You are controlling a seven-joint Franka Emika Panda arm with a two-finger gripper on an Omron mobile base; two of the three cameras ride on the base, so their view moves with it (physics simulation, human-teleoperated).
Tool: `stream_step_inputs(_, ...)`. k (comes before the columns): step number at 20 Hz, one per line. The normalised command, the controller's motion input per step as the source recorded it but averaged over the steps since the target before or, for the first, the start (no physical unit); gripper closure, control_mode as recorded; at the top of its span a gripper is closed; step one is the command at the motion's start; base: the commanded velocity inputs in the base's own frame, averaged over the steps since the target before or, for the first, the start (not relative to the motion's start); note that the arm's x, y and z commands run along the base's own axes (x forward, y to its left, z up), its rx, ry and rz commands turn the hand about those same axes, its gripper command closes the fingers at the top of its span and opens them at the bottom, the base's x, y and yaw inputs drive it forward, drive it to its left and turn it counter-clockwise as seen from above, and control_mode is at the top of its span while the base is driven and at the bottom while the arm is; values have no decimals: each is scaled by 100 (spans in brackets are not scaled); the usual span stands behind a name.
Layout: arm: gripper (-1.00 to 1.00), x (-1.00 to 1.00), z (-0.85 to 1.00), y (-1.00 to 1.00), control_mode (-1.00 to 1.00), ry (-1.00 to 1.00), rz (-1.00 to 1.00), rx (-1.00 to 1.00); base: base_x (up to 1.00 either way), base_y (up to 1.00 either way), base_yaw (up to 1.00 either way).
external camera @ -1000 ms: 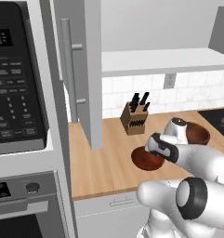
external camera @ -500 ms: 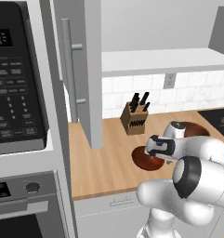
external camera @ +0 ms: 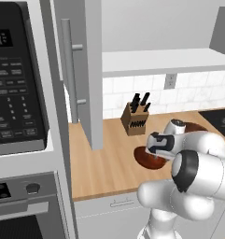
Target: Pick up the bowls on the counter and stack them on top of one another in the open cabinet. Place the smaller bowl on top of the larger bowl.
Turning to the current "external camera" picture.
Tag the stainless steel oven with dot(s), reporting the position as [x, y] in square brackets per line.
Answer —
[20, 211]

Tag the black oven knob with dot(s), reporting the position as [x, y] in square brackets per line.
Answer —
[33, 188]

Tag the grey tall appliance cabinet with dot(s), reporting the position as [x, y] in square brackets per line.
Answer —
[56, 124]

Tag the small brown bowl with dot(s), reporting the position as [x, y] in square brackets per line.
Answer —
[148, 161]

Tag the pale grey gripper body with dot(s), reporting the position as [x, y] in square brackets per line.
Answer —
[160, 155]

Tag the white open wall cabinet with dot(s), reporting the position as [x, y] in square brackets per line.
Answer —
[160, 60]

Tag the black hob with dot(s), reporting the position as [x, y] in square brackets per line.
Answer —
[219, 121]

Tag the wooden knife block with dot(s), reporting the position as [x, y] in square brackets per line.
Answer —
[134, 123]

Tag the white drawer front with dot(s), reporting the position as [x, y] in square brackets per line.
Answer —
[107, 205]

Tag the white base cabinet door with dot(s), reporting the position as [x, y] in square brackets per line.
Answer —
[110, 228]

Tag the black microwave oven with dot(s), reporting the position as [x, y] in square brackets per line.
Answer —
[17, 77]

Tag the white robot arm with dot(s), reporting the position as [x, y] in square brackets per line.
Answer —
[194, 183]

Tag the grey wall power outlet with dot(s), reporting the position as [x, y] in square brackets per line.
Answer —
[170, 81]

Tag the grey cabinet door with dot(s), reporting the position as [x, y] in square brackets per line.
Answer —
[222, 31]
[92, 77]

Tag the large brown bowl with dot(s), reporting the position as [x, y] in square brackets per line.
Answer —
[196, 127]

